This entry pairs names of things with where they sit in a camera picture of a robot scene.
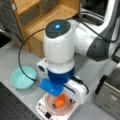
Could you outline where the orange toy carrot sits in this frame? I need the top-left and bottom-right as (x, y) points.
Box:
(52, 94), (66, 108)

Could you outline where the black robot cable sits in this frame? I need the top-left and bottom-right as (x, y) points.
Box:
(18, 28), (48, 84)

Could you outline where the stainless toaster oven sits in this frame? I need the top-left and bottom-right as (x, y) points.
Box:
(93, 43), (120, 120)

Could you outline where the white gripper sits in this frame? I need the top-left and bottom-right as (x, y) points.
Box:
(63, 77), (89, 107)

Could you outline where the teal bowl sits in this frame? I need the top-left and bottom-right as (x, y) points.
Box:
(10, 66), (36, 90)

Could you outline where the wooden shelf cabinet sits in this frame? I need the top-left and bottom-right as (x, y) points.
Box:
(10, 0), (80, 58)

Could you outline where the white induction cooker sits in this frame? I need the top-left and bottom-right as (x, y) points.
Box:
(36, 92), (81, 120)

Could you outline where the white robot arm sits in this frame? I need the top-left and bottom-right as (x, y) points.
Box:
(37, 0), (120, 105)

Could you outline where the pink frying pan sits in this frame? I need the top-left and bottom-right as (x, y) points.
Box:
(45, 94), (75, 111)

